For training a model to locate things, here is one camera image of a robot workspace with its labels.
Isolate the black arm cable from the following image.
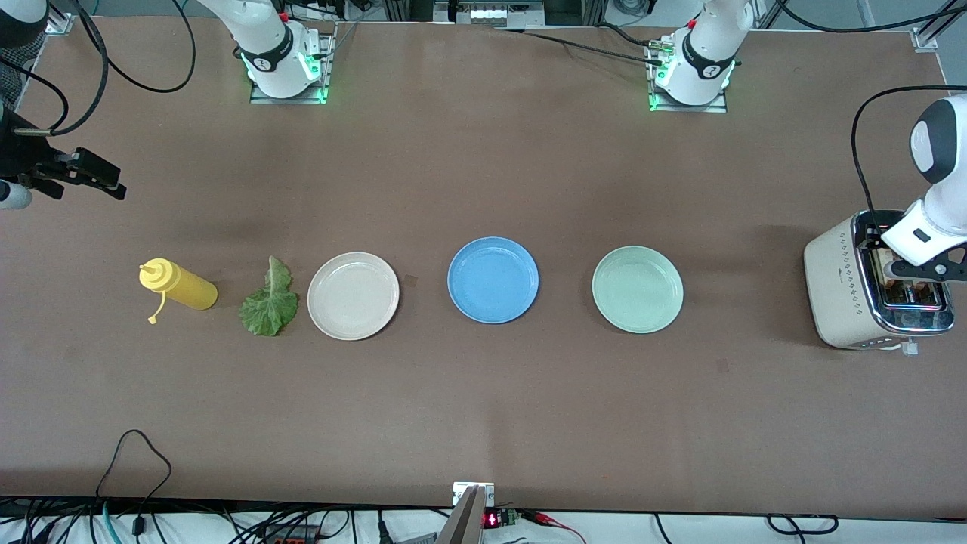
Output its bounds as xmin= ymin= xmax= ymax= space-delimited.
xmin=778 ymin=0 xmax=967 ymax=231
xmin=0 ymin=0 xmax=197 ymax=137

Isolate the black cable across table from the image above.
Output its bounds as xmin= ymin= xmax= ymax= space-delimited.
xmin=483 ymin=26 xmax=666 ymax=67

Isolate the green lettuce leaf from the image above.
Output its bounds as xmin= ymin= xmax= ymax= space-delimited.
xmin=239 ymin=255 xmax=299 ymax=338

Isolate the light green plate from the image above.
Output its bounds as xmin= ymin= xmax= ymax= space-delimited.
xmin=592 ymin=246 xmax=684 ymax=335

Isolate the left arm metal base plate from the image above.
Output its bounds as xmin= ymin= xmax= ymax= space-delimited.
xmin=648 ymin=45 xmax=728 ymax=114

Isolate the small metal camera bracket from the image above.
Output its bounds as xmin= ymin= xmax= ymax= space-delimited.
xmin=453 ymin=481 xmax=496 ymax=508

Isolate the yellow squeeze bottle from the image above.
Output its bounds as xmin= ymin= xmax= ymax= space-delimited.
xmin=139 ymin=258 xmax=219 ymax=326

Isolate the dark mesh fabric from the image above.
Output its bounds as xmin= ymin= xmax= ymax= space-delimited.
xmin=0 ymin=38 xmax=39 ymax=108

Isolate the black coiled cable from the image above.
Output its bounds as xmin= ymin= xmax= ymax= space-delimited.
xmin=767 ymin=514 xmax=839 ymax=536

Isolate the thin black looped cable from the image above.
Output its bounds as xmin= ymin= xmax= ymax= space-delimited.
xmin=95 ymin=429 xmax=173 ymax=503

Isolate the blue plate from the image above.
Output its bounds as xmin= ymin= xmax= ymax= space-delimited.
xmin=447 ymin=236 xmax=540 ymax=325

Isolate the grey metal box with lights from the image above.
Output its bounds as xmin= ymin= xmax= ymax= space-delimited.
xmin=433 ymin=0 xmax=546 ymax=26

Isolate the beige plate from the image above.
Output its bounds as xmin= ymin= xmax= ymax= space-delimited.
xmin=307 ymin=252 xmax=400 ymax=342

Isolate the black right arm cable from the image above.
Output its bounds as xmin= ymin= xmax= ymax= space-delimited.
xmin=0 ymin=0 xmax=197 ymax=137

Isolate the grey aluminium bar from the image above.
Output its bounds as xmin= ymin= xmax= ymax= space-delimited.
xmin=437 ymin=486 xmax=487 ymax=544

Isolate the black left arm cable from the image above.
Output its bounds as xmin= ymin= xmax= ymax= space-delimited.
xmin=778 ymin=0 xmax=967 ymax=231

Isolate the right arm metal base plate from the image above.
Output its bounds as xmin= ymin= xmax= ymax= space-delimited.
xmin=250 ymin=23 xmax=335 ymax=105

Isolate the red clip wire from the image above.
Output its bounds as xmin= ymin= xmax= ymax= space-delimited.
xmin=520 ymin=509 xmax=589 ymax=544

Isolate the cream and chrome toaster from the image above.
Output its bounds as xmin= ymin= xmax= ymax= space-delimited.
xmin=803 ymin=211 xmax=956 ymax=356

